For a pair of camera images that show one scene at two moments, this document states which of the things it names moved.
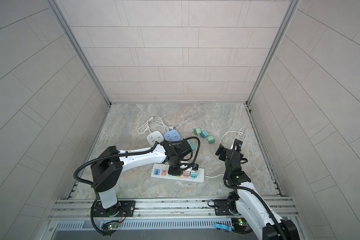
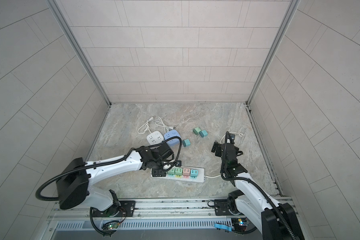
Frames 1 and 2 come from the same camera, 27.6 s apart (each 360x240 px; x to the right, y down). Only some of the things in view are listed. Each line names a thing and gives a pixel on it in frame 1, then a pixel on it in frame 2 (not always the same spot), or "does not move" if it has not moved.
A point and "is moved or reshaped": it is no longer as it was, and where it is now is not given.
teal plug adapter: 192,146 is moved or reshaped
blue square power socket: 172,135 does not move
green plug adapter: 197,131 does not move
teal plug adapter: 204,134 does not move
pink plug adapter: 186,174 does not move
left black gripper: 175,173 -> 159,173
